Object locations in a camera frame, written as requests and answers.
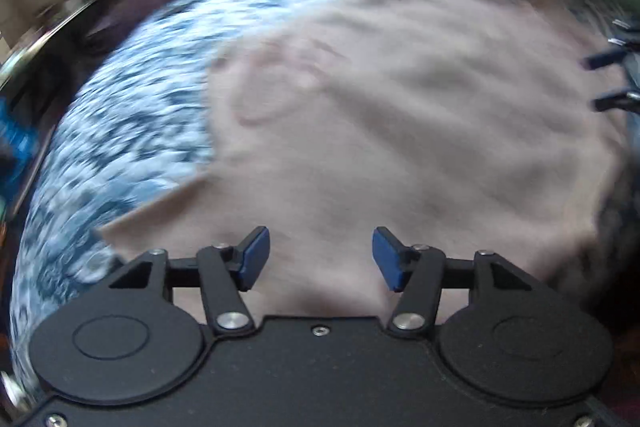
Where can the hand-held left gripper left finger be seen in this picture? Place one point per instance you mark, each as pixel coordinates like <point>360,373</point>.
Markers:
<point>255,256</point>

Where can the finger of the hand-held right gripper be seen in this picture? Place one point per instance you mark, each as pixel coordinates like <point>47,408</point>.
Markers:
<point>616,101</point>
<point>606,58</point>

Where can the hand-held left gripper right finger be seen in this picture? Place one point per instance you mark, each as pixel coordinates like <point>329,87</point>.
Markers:
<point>386,257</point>

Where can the beige shirt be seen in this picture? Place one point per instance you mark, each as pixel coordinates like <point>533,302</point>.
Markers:
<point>400,132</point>

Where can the blue white patterned blanket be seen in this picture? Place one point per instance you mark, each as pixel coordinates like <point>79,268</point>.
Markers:
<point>145,107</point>

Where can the blue box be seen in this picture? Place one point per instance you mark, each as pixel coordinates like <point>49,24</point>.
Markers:
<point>18,137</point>

